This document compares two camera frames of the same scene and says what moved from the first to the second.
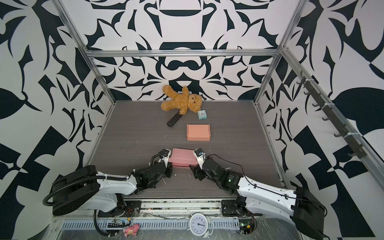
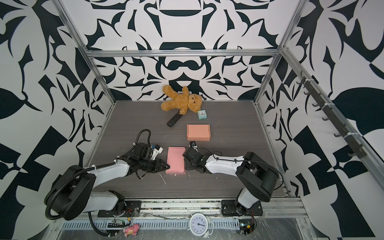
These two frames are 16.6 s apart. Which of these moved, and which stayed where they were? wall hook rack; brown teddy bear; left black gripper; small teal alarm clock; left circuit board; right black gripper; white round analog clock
Moved: left black gripper; right black gripper
Stayed: white round analog clock; wall hook rack; left circuit board; brown teddy bear; small teal alarm clock
